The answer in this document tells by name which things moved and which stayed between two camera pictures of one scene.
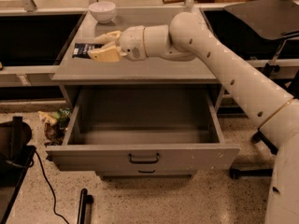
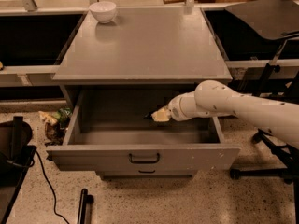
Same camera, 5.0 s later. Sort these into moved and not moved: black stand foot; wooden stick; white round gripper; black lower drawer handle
Moved: white round gripper
Not moved: black stand foot; wooden stick; black lower drawer handle
